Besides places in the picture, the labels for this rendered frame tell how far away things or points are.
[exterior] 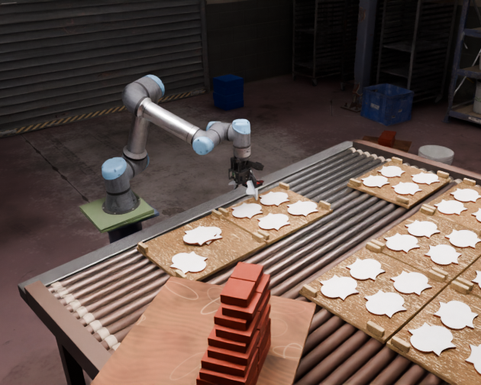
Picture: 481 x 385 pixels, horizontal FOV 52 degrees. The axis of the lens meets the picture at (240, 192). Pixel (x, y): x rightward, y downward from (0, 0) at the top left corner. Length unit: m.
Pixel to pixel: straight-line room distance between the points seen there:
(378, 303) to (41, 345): 2.06
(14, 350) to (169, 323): 1.80
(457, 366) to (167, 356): 0.84
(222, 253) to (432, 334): 0.83
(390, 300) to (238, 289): 0.74
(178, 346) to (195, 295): 0.23
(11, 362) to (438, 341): 2.30
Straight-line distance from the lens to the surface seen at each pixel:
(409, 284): 1.90
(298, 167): 2.80
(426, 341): 1.69
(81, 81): 6.78
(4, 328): 3.43
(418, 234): 2.21
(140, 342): 1.51
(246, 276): 1.25
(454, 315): 1.81
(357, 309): 1.77
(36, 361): 3.12
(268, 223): 2.19
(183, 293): 1.66
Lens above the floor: 2.06
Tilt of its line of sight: 27 degrees down
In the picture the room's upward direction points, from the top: 2 degrees counter-clockwise
